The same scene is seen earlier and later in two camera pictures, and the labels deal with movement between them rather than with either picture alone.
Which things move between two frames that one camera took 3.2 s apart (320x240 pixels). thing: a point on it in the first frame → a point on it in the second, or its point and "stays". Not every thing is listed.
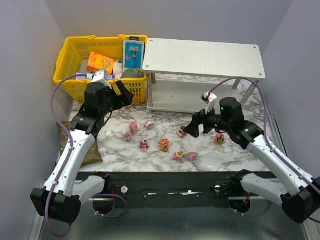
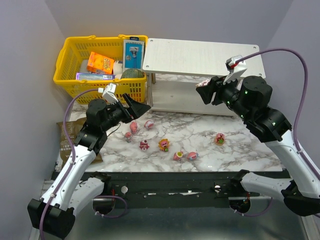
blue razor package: [133, 54] stays
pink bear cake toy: [220, 139] stays
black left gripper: [116, 93] → [127, 111]
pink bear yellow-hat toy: [177, 155] stays
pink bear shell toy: [149, 124] stays
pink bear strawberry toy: [181, 133] → [204, 83]
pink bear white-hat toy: [144, 145] stays
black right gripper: [201, 122] → [216, 89]
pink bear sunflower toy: [164, 144] stays
